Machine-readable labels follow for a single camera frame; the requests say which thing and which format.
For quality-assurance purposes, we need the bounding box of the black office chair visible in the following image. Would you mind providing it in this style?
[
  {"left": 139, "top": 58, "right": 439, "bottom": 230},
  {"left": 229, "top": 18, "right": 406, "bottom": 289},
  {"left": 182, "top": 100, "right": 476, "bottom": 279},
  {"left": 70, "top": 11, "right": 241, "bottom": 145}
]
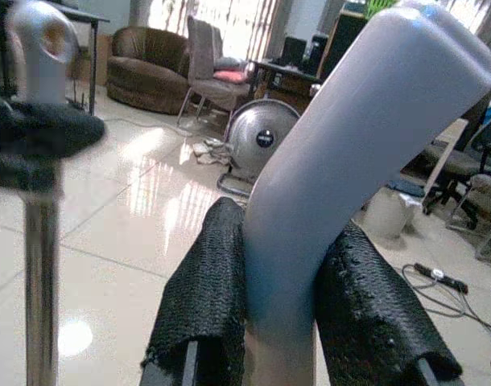
[{"left": 421, "top": 108, "right": 491, "bottom": 231}]

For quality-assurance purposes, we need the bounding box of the black power strip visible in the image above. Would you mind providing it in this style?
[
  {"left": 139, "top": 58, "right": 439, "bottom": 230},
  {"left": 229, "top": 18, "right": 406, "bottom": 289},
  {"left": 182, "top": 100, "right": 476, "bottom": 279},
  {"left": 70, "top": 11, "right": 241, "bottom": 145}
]
[{"left": 413, "top": 262, "right": 470, "bottom": 295}]

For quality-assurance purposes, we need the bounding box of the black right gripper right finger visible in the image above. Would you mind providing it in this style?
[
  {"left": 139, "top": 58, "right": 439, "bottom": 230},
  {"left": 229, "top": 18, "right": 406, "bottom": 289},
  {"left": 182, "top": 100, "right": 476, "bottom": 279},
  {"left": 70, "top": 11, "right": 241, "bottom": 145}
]
[{"left": 316, "top": 220, "right": 464, "bottom": 386}]

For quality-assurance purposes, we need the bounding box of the dark blue cloth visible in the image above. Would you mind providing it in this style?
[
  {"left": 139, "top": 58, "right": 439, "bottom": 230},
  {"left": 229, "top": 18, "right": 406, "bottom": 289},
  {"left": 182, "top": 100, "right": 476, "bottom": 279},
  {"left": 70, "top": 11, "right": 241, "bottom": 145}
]
[{"left": 386, "top": 178, "right": 427, "bottom": 199}]

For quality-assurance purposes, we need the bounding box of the metal frame chair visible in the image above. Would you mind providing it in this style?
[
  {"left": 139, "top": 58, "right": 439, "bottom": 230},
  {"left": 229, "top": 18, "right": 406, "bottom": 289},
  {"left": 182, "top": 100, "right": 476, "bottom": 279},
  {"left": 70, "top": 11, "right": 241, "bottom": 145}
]
[{"left": 446, "top": 170, "right": 491, "bottom": 261}]

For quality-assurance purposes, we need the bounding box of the metal broom pole white grip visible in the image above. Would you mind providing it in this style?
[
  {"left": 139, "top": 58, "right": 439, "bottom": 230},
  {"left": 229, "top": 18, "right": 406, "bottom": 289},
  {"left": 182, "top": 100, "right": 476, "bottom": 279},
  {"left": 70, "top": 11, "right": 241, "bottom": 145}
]
[{"left": 6, "top": 0, "right": 80, "bottom": 386}]

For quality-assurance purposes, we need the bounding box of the grey dining chair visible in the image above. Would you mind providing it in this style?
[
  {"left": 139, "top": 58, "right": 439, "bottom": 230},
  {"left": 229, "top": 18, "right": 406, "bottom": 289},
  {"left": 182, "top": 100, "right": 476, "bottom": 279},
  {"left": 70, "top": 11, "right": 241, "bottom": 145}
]
[{"left": 175, "top": 14, "right": 253, "bottom": 126}]

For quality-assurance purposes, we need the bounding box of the brown round armchair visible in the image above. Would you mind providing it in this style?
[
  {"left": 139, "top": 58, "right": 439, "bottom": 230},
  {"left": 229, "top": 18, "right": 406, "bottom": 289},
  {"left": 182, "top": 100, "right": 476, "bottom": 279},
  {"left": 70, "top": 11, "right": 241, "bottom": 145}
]
[{"left": 105, "top": 25, "right": 195, "bottom": 116}]

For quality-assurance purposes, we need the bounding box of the crumpled cloth rag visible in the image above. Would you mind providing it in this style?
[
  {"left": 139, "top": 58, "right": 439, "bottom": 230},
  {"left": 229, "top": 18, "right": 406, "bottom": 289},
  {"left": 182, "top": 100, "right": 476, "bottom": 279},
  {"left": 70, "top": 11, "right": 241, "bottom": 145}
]
[{"left": 191, "top": 137, "right": 235, "bottom": 166}]

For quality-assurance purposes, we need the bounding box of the black speaker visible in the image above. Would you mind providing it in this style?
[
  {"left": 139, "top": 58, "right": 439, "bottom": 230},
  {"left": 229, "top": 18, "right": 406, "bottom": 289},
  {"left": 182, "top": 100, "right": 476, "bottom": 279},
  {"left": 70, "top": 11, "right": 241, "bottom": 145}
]
[
  {"left": 308, "top": 33, "right": 330, "bottom": 64},
  {"left": 280, "top": 35, "right": 307, "bottom": 66}
]

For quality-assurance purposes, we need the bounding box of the grey plastic dustpan handle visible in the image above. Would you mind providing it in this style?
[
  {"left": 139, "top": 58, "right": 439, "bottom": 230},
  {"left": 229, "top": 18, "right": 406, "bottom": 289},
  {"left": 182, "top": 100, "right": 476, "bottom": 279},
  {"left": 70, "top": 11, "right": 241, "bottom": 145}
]
[{"left": 243, "top": 0, "right": 491, "bottom": 386}]

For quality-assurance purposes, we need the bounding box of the dark tall cabinet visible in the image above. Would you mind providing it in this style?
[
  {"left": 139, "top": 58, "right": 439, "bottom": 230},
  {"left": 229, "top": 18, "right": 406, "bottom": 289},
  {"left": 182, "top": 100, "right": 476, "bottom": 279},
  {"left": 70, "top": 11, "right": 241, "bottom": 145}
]
[{"left": 320, "top": 6, "right": 370, "bottom": 82}]

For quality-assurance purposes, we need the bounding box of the cardboard box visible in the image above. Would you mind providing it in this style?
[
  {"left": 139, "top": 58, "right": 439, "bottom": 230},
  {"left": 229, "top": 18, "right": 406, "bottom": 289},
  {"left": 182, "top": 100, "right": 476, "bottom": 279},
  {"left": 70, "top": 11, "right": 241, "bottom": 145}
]
[{"left": 68, "top": 34, "right": 110, "bottom": 86}]

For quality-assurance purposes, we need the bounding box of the white plastic bucket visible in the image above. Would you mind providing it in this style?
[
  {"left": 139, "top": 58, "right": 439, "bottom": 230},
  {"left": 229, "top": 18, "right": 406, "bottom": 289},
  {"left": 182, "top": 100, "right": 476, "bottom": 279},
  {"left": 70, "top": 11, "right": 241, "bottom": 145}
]
[{"left": 365, "top": 191, "right": 416, "bottom": 241}]

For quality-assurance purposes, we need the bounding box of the dark wooden desk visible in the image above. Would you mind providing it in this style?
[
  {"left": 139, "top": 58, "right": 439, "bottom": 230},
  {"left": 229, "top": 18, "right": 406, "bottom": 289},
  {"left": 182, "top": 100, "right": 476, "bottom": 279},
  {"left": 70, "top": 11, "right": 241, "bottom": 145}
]
[{"left": 248, "top": 59, "right": 324, "bottom": 116}]

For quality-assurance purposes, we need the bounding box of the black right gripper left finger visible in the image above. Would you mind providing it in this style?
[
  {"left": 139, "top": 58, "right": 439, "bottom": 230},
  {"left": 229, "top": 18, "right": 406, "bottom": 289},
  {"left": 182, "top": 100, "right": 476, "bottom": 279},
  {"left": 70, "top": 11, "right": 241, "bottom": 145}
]
[{"left": 139, "top": 196, "right": 247, "bottom": 386}]

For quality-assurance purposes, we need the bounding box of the silver round floor fan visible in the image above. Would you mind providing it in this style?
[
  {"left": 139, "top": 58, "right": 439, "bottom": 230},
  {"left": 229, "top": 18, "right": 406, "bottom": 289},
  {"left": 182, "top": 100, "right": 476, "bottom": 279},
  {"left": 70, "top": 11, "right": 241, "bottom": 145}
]
[{"left": 216, "top": 98, "right": 302, "bottom": 199}]

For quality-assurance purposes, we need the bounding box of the grey power cable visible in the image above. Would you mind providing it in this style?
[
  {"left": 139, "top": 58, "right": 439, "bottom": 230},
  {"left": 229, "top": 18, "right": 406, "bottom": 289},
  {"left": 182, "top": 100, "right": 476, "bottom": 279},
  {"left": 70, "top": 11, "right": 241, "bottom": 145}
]
[{"left": 401, "top": 263, "right": 491, "bottom": 343}]

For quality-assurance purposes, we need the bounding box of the pink cushion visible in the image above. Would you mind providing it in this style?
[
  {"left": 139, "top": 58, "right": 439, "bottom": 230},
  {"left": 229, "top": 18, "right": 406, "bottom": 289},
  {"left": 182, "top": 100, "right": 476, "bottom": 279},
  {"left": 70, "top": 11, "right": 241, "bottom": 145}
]
[{"left": 212, "top": 69, "right": 246, "bottom": 84}]

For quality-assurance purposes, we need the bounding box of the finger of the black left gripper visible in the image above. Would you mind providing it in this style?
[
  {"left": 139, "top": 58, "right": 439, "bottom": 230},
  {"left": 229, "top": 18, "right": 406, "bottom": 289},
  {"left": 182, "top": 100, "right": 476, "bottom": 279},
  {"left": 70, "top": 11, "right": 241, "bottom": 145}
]
[
  {"left": 3, "top": 99, "right": 106, "bottom": 158},
  {"left": 0, "top": 150, "right": 66, "bottom": 199}
]

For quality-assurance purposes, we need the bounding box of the black metal table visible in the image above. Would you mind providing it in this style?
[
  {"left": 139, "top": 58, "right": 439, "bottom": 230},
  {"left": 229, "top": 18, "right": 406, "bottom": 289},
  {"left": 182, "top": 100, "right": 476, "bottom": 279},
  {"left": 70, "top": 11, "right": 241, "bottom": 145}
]
[{"left": 47, "top": 2, "right": 110, "bottom": 117}]

